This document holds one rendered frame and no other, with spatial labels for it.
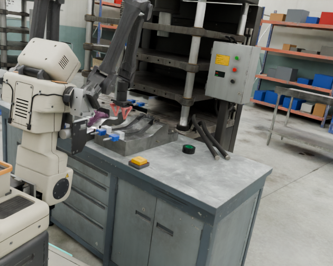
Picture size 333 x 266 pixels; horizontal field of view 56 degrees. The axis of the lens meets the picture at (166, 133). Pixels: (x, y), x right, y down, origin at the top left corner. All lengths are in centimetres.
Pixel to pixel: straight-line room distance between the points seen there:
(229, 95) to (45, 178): 139
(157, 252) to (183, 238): 22
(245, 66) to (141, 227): 125
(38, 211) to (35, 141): 35
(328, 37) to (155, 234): 701
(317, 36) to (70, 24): 638
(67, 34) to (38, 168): 827
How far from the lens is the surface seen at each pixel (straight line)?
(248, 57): 225
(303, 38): 839
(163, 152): 190
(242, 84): 226
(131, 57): 161
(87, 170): 204
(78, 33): 981
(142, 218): 180
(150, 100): 267
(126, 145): 175
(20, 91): 144
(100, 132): 183
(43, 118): 141
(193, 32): 229
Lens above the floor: 148
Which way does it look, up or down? 18 degrees down
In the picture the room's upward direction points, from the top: 8 degrees clockwise
